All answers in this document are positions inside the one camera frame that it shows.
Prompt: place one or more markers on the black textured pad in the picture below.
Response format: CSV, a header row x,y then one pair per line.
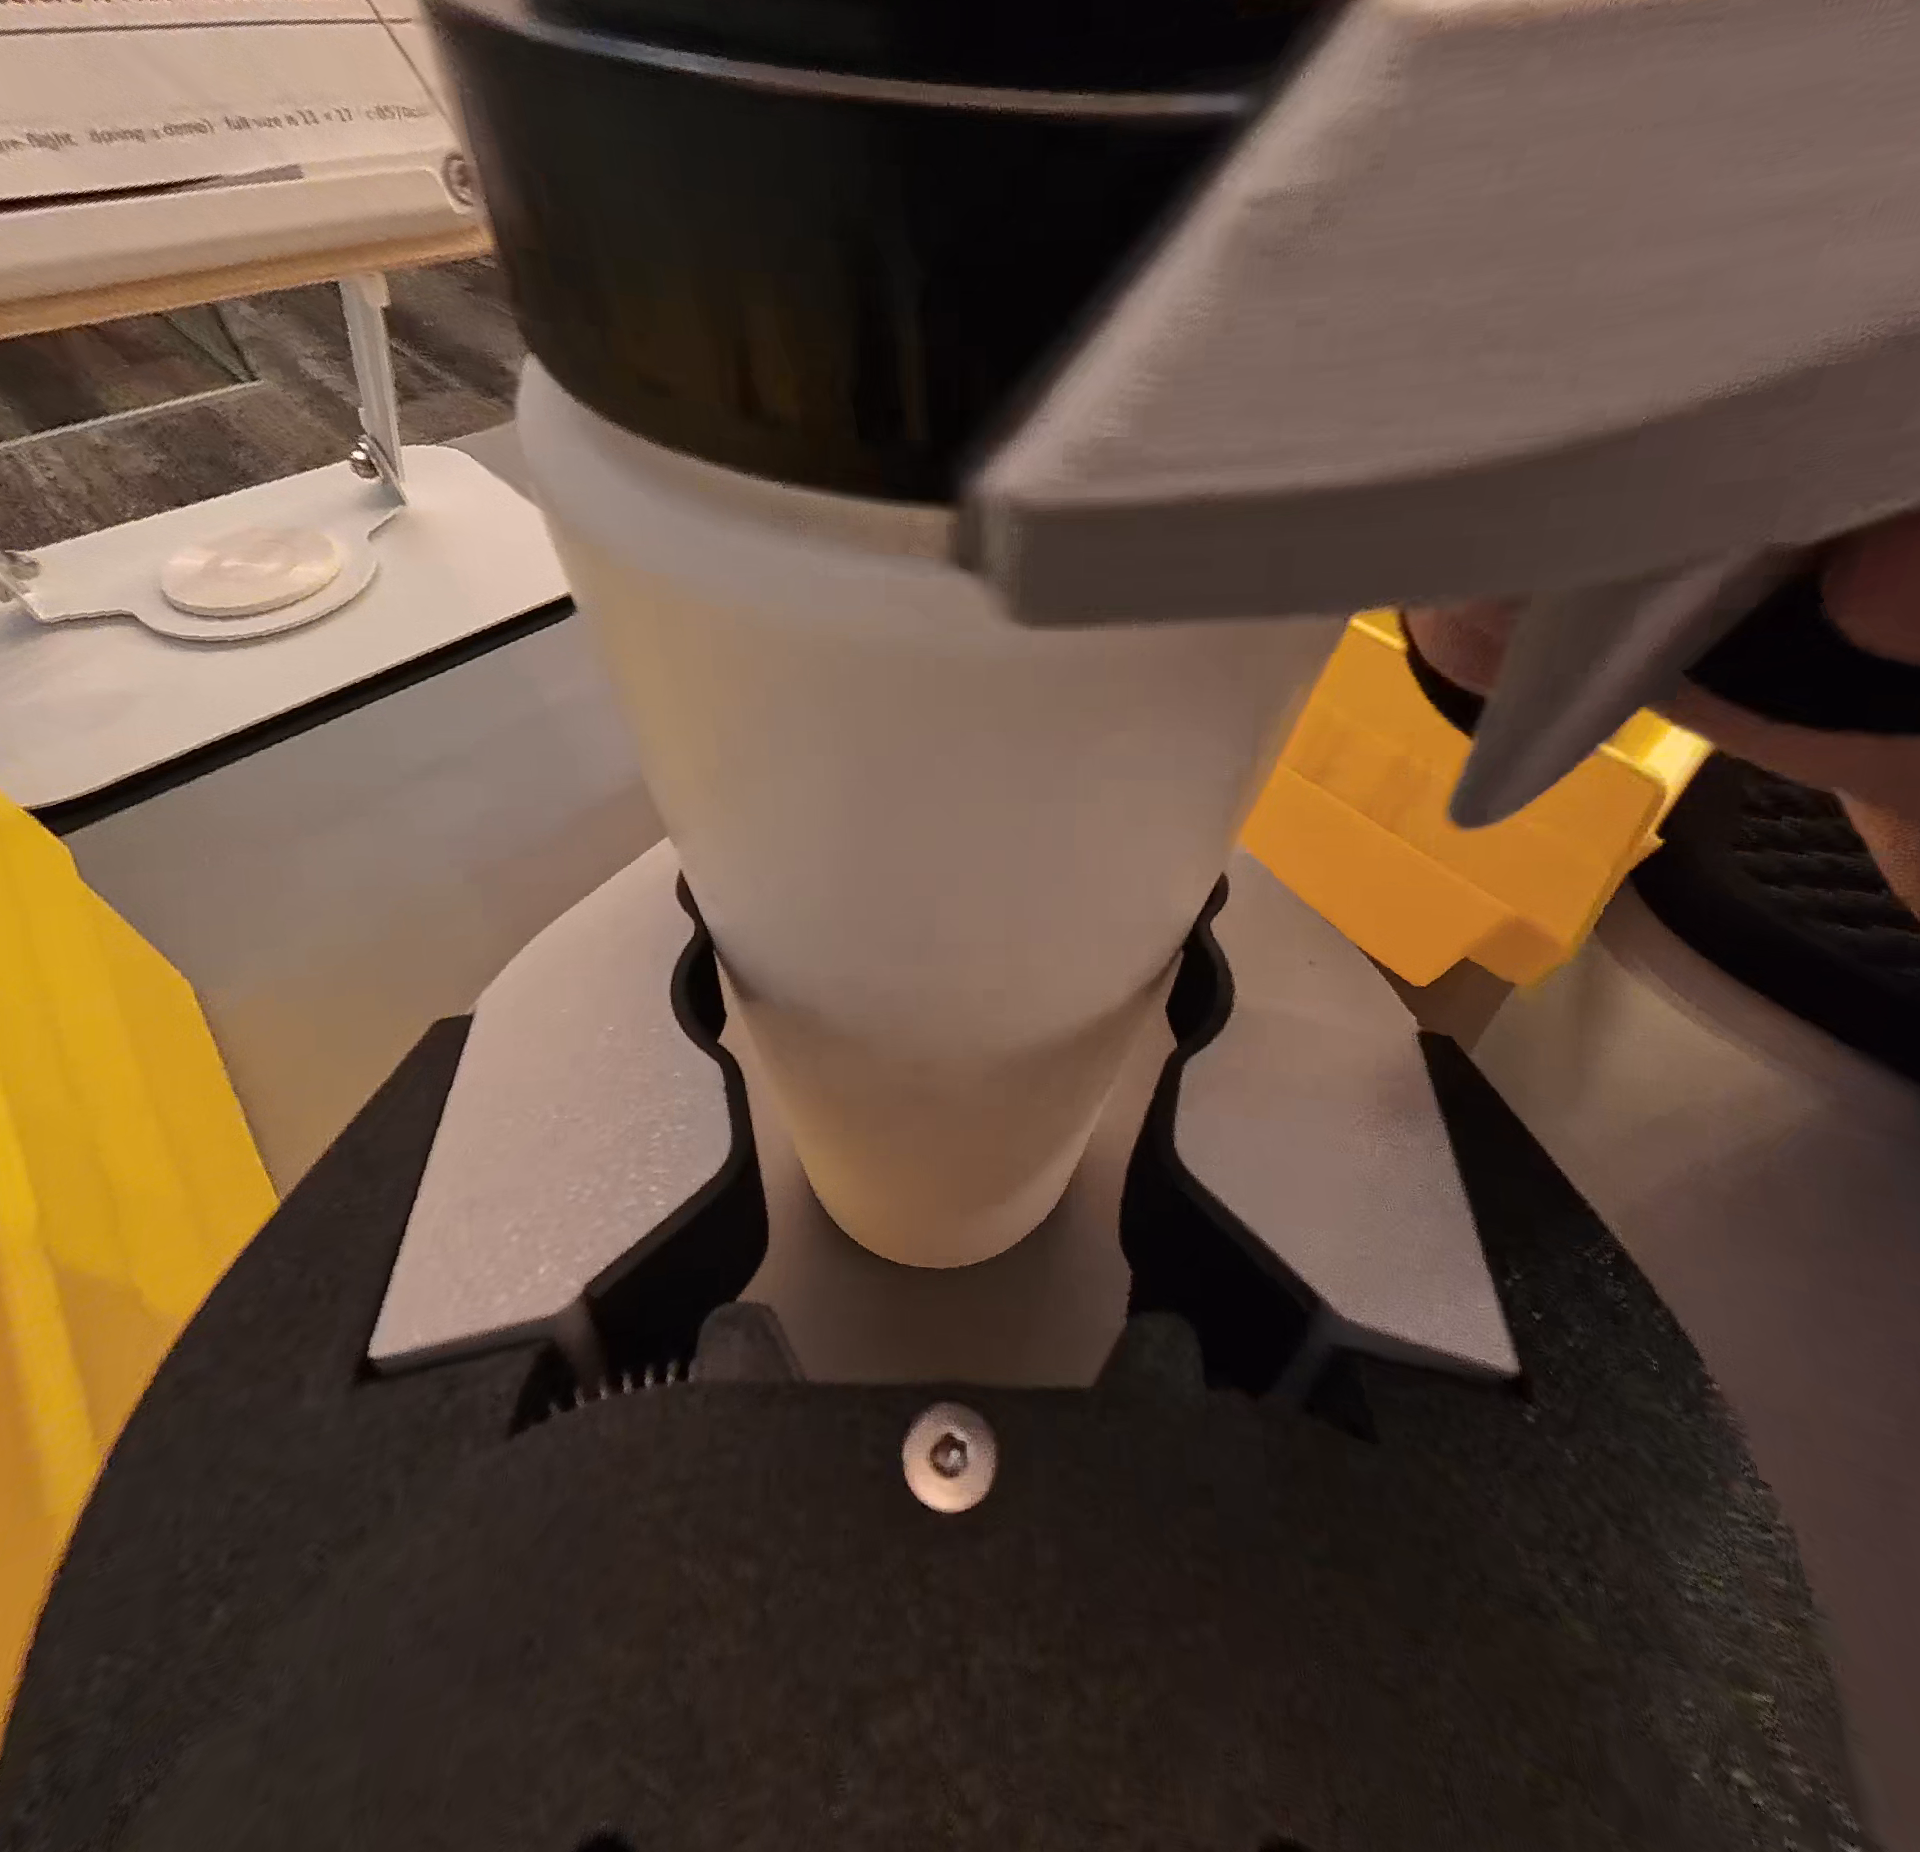
x,y
1801,923

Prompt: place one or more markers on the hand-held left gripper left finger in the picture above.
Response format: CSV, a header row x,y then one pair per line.
x,y
571,1135

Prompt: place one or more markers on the black bottle lid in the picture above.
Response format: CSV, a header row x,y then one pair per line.
x,y
782,232

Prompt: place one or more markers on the person's right hand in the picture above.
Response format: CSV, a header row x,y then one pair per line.
x,y
1897,835

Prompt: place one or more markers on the wooden edged instruction board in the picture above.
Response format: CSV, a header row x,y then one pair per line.
x,y
181,113

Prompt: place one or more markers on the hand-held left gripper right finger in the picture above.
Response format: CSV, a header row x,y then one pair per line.
x,y
1353,1148

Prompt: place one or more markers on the white plastic bottle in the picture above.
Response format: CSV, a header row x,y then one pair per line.
x,y
931,894

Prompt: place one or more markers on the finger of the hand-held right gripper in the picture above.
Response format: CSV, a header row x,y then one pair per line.
x,y
1503,295
1576,684

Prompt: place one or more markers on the yellow plastic bin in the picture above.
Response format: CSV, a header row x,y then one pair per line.
x,y
1411,835
106,1193

